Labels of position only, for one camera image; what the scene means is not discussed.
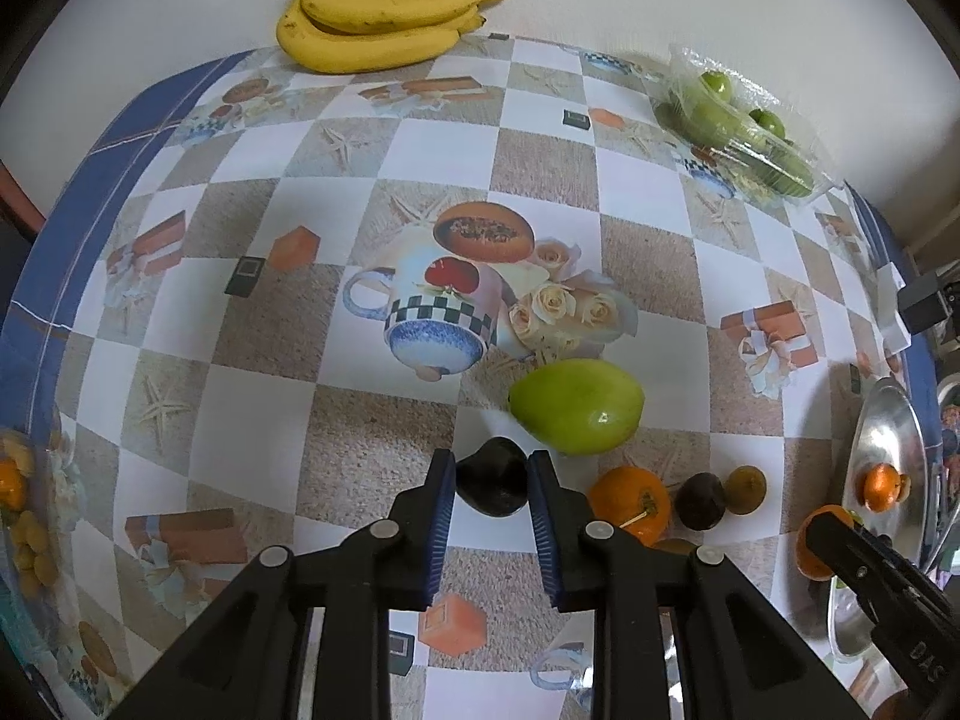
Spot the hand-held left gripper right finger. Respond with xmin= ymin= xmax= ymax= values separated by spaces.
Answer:
xmin=527 ymin=450 xmax=872 ymax=720

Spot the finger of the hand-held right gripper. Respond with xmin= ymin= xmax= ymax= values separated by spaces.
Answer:
xmin=805 ymin=508 xmax=902 ymax=602

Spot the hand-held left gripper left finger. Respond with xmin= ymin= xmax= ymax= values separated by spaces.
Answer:
xmin=109 ymin=448 xmax=458 ymax=720

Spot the dark purple round fruit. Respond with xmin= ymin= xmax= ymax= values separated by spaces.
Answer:
xmin=673 ymin=472 xmax=727 ymax=530
xmin=456 ymin=436 xmax=530 ymax=517

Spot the brown longan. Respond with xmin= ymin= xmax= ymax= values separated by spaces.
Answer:
xmin=724 ymin=466 xmax=768 ymax=515

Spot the round metal basin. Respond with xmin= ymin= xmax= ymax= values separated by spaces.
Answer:
xmin=825 ymin=376 xmax=947 ymax=665

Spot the large green fruit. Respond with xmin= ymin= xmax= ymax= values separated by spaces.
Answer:
xmin=508 ymin=360 xmax=646 ymax=455

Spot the clear plastic longan container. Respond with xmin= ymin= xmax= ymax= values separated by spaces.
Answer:
xmin=0 ymin=420 xmax=72 ymax=616

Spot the black charger block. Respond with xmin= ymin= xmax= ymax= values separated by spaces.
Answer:
xmin=900 ymin=262 xmax=960 ymax=335

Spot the cluster of yellow longans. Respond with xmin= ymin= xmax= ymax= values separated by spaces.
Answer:
xmin=6 ymin=446 xmax=59 ymax=597

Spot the clear plastic jujube container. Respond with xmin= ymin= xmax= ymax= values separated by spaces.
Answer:
xmin=651 ymin=43 xmax=837 ymax=203

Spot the small orange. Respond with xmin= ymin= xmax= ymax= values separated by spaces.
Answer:
xmin=0 ymin=461 xmax=29 ymax=511

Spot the yellow banana bunch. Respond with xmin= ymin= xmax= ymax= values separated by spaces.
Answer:
xmin=276 ymin=0 xmax=515 ymax=74

